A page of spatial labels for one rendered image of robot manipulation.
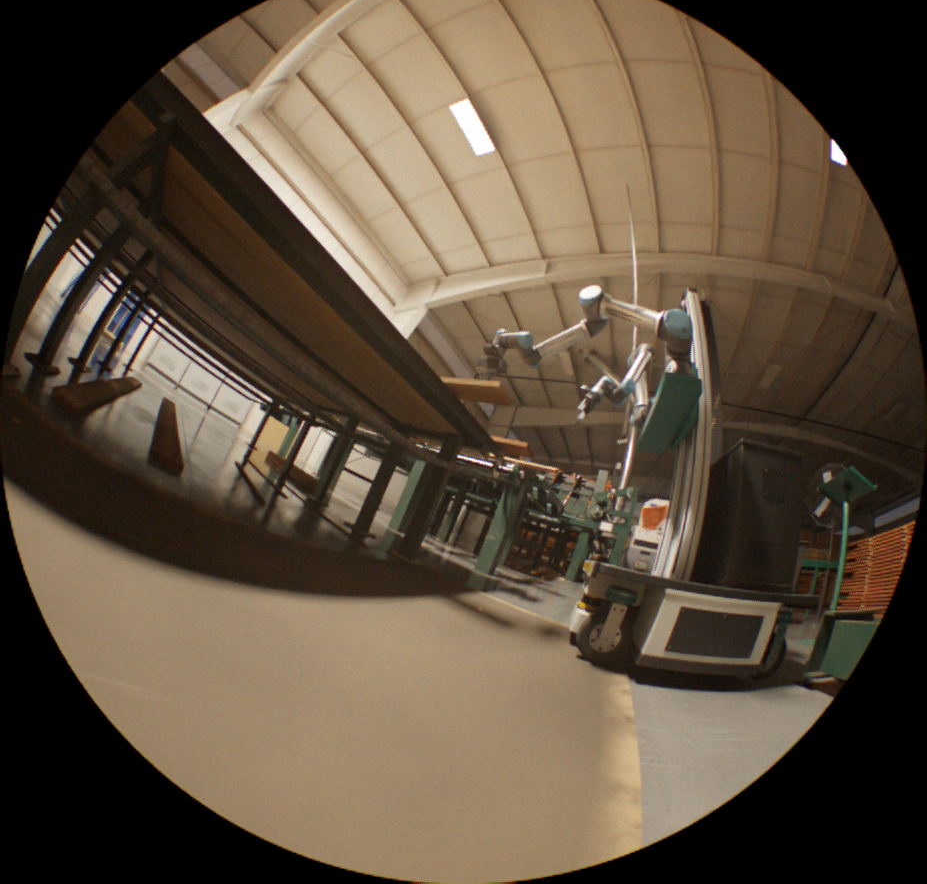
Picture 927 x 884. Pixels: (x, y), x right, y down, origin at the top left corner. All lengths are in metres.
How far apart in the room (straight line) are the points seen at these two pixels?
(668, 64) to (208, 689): 7.26
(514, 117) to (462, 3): 2.85
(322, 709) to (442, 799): 0.18
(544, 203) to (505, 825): 7.40
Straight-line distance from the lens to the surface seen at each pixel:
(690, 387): 1.15
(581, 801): 0.48
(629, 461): 8.10
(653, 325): 1.23
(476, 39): 6.88
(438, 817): 0.38
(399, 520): 2.75
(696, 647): 1.02
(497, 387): 1.16
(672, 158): 6.98
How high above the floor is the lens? 0.32
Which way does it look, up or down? 19 degrees up
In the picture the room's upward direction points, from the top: 23 degrees clockwise
